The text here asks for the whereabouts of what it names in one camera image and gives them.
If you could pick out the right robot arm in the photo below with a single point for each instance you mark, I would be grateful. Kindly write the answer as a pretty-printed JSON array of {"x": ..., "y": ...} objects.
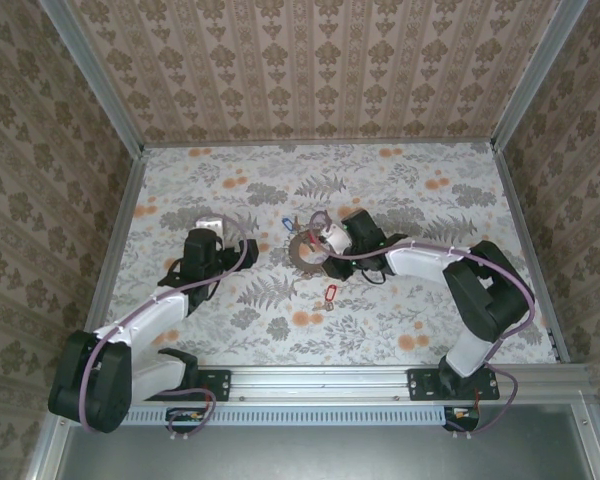
[{"x": 420, "y": 262}]

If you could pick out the aluminium corner post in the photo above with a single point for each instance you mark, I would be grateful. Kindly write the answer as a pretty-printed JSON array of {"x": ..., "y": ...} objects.
[
  {"x": 535, "y": 70},
  {"x": 90, "y": 75}
]

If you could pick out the black mount plate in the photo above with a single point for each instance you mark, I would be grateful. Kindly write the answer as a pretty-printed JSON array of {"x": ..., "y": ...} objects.
[
  {"x": 420, "y": 385},
  {"x": 222, "y": 385}
]

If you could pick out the left black mount plate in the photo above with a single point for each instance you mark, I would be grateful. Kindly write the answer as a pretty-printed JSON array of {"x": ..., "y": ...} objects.
[{"x": 222, "y": 385}]

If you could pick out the left base electronics board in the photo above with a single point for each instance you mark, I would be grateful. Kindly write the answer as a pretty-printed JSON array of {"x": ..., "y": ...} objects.
[{"x": 185, "y": 416}]

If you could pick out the grey metal sheet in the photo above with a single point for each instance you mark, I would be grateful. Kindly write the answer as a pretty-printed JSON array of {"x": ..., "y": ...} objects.
[{"x": 330, "y": 455}]

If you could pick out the right base electronics board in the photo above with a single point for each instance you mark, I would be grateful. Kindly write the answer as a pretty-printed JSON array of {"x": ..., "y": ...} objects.
[{"x": 462, "y": 416}]

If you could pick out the red key tag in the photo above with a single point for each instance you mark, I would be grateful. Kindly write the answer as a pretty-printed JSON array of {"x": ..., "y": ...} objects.
[{"x": 329, "y": 291}]

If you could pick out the aluminium table back rail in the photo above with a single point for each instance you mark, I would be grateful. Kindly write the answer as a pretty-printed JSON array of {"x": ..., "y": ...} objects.
[{"x": 330, "y": 141}]

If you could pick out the right black mount plate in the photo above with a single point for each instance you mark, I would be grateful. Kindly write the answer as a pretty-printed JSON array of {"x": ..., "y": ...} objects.
[{"x": 420, "y": 385}]

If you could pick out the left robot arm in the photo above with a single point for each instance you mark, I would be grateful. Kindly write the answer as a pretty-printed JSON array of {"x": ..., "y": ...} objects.
[{"x": 155, "y": 315}]

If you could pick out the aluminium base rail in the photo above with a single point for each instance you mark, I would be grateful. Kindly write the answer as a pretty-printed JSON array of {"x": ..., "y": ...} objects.
[{"x": 320, "y": 382}]

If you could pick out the base electronics board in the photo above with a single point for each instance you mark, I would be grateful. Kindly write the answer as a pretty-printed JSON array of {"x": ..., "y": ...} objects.
[
  {"x": 185, "y": 416},
  {"x": 462, "y": 416}
]

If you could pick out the aluminium table side rail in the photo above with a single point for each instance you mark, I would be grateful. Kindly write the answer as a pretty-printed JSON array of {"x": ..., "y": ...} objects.
[
  {"x": 130, "y": 190},
  {"x": 520, "y": 210}
]

